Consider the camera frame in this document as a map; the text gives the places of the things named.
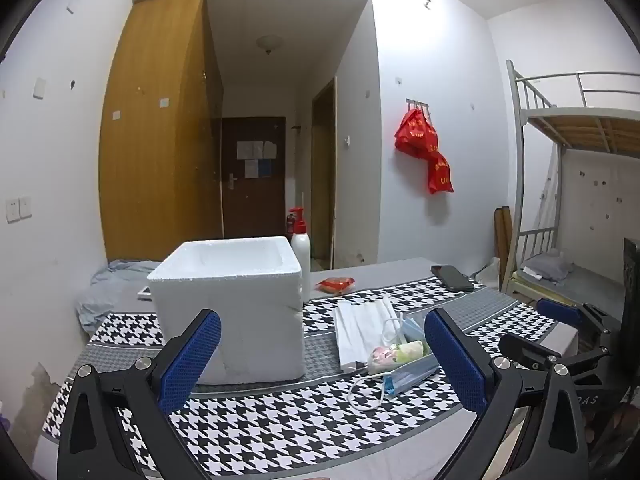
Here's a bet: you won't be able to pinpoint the red snack packet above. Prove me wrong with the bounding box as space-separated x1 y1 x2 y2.
315 276 355 296

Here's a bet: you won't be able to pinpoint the green candy bag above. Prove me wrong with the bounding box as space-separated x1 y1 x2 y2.
367 340 426 374

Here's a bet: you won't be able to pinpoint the brown entrance door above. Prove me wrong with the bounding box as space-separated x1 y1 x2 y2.
220 116 287 239

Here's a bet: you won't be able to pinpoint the houndstooth bed sheet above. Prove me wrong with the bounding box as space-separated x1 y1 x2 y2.
42 257 582 480

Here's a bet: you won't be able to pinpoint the white face mask pack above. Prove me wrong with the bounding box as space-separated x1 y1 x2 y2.
333 295 402 372

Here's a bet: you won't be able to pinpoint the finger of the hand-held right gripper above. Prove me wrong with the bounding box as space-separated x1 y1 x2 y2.
536 297 623 332
498 332 608 377

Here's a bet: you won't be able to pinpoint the grey-blue cloth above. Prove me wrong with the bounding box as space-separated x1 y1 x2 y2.
77 259 164 334

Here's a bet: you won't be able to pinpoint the metal bunk bed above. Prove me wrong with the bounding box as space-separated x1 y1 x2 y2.
504 59 640 322

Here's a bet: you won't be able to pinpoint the white foam box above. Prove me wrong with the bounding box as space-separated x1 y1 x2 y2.
146 236 307 386

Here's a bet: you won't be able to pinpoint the white paper notices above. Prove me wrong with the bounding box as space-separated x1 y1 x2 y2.
236 140 278 160

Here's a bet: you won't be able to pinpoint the white pump bottle red cap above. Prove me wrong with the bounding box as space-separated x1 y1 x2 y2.
290 207 312 302

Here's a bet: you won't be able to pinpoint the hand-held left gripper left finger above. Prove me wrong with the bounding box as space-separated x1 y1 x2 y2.
56 308 223 480

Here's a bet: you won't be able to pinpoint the black smartphone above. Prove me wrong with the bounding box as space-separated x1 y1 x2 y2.
430 264 475 293

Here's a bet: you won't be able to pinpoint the wooden boards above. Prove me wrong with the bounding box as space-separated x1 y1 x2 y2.
493 205 514 291

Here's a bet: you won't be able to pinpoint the white plastic bag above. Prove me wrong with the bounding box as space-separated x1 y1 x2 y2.
469 257 502 287

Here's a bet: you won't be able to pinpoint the grey pillow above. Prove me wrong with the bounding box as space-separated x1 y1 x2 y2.
522 249 574 282

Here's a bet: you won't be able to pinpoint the blue face mask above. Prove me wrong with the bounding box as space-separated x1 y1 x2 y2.
348 312 442 414

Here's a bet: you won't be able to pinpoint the red plastic bag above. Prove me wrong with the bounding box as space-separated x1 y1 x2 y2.
393 108 455 195

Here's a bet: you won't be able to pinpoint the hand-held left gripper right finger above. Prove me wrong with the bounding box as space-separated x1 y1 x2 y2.
423 308 592 480

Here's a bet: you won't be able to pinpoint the wooden side door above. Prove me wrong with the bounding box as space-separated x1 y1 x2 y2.
310 76 339 271

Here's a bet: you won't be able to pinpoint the white hanging cloth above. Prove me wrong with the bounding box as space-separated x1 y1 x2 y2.
534 144 562 252

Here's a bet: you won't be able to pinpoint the wooden wardrobe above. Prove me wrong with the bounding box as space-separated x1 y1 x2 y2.
98 0 225 264

